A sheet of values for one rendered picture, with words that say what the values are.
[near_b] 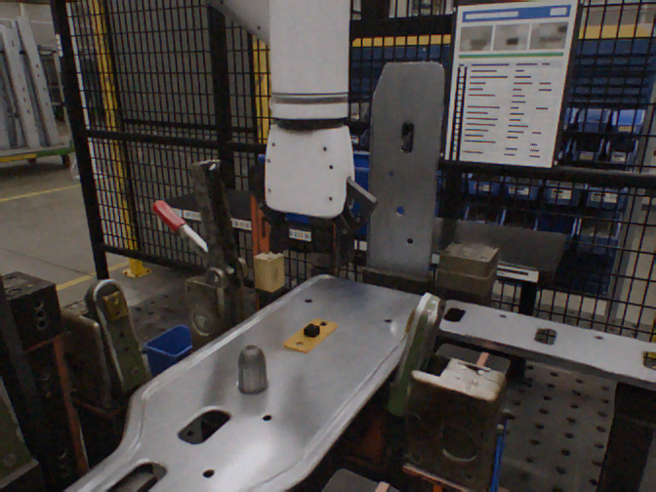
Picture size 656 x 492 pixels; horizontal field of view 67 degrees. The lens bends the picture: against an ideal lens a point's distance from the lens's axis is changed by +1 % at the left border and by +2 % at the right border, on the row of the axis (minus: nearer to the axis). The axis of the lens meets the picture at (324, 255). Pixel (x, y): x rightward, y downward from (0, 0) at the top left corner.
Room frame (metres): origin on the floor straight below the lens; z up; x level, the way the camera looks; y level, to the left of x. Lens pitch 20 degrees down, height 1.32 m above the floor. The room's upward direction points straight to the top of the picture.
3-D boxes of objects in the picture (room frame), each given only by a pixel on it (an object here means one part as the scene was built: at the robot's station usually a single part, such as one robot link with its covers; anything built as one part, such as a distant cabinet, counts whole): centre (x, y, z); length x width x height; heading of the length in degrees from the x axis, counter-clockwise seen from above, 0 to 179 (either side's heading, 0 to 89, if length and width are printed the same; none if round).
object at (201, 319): (0.66, 0.16, 0.88); 0.07 x 0.06 x 0.35; 60
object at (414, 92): (0.80, -0.12, 1.17); 0.12 x 0.01 x 0.34; 60
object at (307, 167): (0.58, 0.02, 1.23); 0.10 x 0.07 x 0.11; 60
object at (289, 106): (0.58, 0.02, 1.29); 0.09 x 0.08 x 0.03; 60
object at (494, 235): (1.05, -0.03, 1.01); 0.90 x 0.22 x 0.03; 60
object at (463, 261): (0.75, -0.23, 0.88); 0.08 x 0.08 x 0.36; 60
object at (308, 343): (0.58, 0.02, 1.01); 0.08 x 0.04 x 0.01; 150
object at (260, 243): (0.74, 0.10, 0.95); 0.03 x 0.01 x 0.50; 150
